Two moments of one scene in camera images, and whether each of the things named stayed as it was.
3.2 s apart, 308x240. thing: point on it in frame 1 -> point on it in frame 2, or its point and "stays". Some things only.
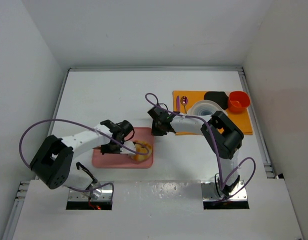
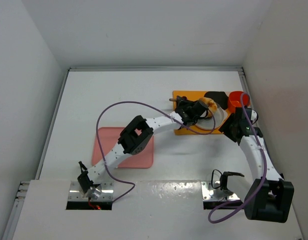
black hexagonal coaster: x=219 y=97 stays
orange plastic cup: x=238 y=101 stays
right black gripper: x=156 y=127 -> x=234 y=119
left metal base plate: x=101 y=194 stays
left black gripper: x=114 y=149 -> x=203 y=105
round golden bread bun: x=141 y=147 -> x=211 y=105
